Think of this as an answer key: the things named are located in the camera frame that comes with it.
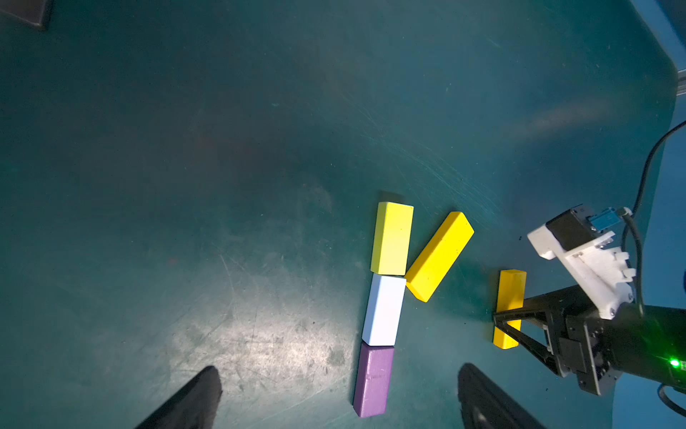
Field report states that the purple block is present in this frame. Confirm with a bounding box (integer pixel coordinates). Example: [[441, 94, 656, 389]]
[[353, 342, 395, 418]]

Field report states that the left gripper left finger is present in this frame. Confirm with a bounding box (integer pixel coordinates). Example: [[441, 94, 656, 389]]
[[136, 366, 223, 429]]

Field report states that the light blue block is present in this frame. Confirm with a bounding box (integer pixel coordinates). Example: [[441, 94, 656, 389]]
[[362, 273, 406, 347]]

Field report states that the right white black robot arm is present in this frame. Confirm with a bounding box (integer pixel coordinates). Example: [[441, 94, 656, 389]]
[[493, 285, 685, 396]]

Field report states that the lime green block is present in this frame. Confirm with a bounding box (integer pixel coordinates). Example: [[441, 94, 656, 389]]
[[371, 202, 414, 276]]

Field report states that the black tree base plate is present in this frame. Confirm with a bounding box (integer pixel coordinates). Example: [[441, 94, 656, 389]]
[[0, 0, 54, 31]]

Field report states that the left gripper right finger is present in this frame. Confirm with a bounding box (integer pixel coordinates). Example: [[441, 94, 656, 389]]
[[457, 363, 544, 429]]

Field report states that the yellow block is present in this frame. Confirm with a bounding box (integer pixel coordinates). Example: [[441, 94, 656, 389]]
[[493, 269, 527, 350], [405, 212, 474, 302]]

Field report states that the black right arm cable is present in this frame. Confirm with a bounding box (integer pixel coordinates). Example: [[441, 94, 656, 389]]
[[618, 120, 686, 317]]

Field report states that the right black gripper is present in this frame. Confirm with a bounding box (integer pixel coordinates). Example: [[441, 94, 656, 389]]
[[493, 285, 622, 396]]

